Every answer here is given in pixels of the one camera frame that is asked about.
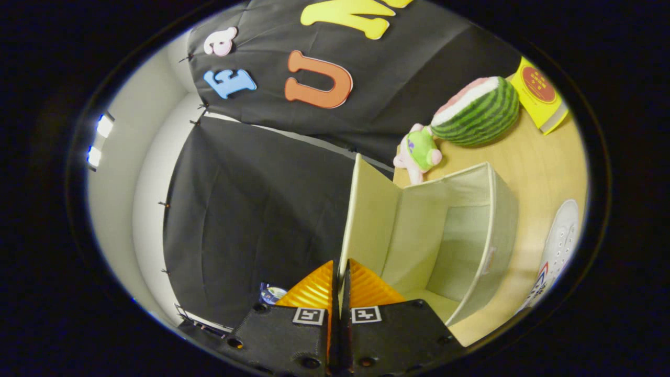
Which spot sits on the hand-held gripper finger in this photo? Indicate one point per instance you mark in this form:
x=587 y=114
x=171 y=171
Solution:
x=335 y=340
x=345 y=340

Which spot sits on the cream fabric storage box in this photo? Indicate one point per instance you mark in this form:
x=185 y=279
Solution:
x=419 y=230

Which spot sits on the white canvas shoe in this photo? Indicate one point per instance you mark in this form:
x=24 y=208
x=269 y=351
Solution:
x=560 y=241

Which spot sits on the pink and green plush toy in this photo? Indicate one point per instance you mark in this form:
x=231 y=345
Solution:
x=419 y=149

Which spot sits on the watermelon slice plush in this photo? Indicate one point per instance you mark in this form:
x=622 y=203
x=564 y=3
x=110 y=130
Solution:
x=481 y=118

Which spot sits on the long ceiling light panel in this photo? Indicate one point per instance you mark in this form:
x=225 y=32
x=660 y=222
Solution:
x=104 y=125

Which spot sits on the yellow book with red circle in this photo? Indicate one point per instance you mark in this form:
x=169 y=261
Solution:
x=536 y=89

